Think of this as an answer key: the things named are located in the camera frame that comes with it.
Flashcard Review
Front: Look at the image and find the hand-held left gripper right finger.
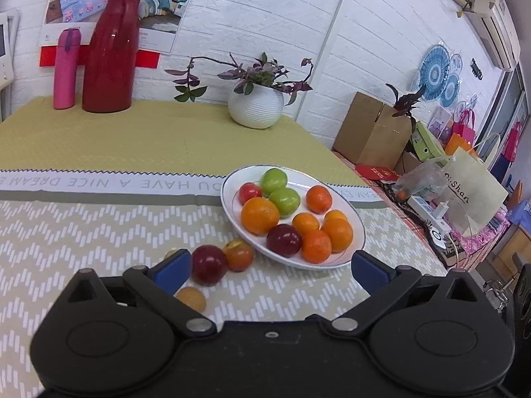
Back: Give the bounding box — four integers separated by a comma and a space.
330, 251, 484, 338

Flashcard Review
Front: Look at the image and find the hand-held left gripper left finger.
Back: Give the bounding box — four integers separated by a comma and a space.
58, 249, 218, 338

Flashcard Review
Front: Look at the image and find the dark red apple back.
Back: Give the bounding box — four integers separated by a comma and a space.
191, 245, 229, 286

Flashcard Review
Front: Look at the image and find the reddish orange fruit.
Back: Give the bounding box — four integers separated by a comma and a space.
223, 239, 255, 273

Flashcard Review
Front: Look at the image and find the dark red plum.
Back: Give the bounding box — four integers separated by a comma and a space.
266, 224, 303, 258

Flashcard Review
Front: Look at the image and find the large orange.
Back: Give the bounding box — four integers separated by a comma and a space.
241, 197, 280, 236

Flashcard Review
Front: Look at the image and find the small red apple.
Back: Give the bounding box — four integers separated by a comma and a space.
238, 183, 263, 205

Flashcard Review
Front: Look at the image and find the green apple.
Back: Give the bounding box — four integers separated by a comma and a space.
269, 187, 301, 217
261, 168, 288, 193

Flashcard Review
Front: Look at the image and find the white plate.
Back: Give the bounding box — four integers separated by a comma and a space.
220, 165, 366, 270

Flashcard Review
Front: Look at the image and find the white power strip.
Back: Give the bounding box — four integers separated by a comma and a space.
407, 195, 451, 233

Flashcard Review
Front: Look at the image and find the red envelope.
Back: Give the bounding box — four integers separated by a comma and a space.
355, 164, 402, 182

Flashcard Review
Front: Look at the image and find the chevron patterned tablecloth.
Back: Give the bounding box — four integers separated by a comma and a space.
0, 96, 451, 332

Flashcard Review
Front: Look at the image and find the clear plastic bag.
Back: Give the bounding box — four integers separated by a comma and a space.
392, 160, 453, 204

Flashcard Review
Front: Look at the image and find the beige tote bag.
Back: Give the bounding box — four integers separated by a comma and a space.
440, 133, 509, 237

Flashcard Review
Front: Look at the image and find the cardboard box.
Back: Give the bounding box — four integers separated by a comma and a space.
333, 92, 413, 170

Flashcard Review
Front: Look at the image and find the green box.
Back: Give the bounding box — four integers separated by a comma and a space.
411, 121, 446, 162

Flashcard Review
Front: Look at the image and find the pink gift bag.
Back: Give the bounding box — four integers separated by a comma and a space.
450, 108, 476, 146

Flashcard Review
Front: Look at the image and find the dark purple plant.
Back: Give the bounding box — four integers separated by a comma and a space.
386, 84, 428, 133

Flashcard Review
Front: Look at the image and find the potted plant in white pot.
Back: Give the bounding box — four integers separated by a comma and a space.
165, 52, 314, 129

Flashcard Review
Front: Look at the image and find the medium blue paper fan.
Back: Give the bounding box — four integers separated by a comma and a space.
439, 73, 461, 108

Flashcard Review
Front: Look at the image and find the red thermos jug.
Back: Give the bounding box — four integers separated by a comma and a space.
82, 0, 142, 113

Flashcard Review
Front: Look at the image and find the large blue paper fan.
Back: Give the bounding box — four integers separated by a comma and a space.
419, 43, 451, 101

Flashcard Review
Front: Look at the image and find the pink bottle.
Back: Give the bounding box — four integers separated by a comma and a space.
53, 28, 81, 110

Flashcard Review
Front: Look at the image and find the white appliance with screen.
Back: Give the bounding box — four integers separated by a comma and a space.
0, 12, 21, 121

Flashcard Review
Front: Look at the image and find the white air conditioner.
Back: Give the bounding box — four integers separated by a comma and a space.
460, 0, 521, 71

